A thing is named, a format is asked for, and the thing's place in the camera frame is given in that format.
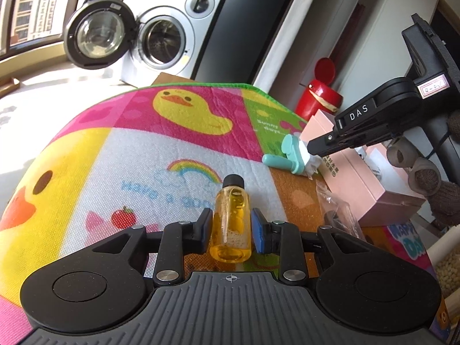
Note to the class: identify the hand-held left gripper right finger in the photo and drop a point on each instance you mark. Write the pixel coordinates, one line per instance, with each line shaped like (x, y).
(258, 233)

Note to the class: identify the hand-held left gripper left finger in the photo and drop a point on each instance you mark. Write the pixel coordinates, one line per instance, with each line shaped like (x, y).
(205, 228)

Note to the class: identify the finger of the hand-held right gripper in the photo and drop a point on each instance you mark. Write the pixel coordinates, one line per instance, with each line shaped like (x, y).
(327, 145)

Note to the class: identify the small white box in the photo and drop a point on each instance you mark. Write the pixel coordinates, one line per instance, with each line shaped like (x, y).
(311, 158)

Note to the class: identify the yellow liquid bottle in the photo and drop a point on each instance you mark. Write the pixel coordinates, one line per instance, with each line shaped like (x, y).
(230, 222)

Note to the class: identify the teal handheld fan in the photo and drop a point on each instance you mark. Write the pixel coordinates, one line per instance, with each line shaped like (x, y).
(293, 151)

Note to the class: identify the pink cardboard box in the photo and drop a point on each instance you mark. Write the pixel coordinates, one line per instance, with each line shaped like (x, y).
(359, 190)

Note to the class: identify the person's right hand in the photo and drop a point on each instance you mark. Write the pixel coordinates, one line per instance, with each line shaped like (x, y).
(426, 176)

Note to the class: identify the red pedal bin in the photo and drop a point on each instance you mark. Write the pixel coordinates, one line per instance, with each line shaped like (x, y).
(312, 104)

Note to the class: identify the clear plastic bag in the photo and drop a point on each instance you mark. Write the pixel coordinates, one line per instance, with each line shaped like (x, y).
(337, 219)

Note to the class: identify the colourful cartoon play mat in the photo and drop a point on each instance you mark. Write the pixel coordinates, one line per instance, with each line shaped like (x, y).
(107, 172)

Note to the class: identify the silver washing machine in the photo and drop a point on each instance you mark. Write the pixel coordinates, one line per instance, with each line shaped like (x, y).
(179, 66)

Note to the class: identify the window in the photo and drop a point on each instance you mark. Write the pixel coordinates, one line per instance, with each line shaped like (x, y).
(32, 10)

